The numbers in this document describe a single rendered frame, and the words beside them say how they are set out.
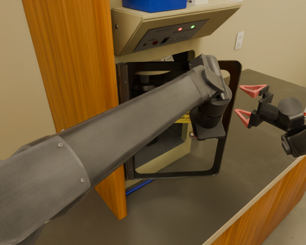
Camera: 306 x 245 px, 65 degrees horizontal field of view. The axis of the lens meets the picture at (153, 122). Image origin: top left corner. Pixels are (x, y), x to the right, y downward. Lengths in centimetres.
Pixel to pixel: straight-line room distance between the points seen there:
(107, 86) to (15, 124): 62
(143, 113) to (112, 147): 7
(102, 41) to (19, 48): 54
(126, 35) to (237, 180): 65
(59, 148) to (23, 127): 92
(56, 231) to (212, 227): 45
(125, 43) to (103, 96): 12
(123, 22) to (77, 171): 42
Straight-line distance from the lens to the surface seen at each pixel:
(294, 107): 73
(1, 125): 106
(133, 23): 51
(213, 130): 58
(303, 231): 218
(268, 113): 81
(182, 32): 64
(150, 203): 82
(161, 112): 30
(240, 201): 88
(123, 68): 60
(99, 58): 48
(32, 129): 109
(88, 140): 21
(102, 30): 47
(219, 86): 46
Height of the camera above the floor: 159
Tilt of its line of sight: 33 degrees down
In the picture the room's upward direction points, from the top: straight up
